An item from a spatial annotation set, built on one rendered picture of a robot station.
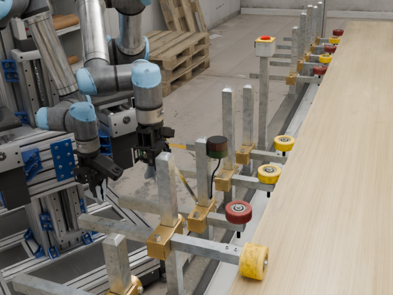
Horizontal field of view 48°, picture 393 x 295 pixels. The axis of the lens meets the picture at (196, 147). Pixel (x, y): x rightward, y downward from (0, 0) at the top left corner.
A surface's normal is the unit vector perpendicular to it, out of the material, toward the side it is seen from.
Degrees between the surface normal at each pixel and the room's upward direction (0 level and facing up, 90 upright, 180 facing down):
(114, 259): 90
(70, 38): 90
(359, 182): 0
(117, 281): 90
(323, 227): 0
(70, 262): 0
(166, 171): 90
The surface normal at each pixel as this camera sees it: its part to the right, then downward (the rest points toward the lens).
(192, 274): -0.04, -0.89
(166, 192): -0.37, 0.43
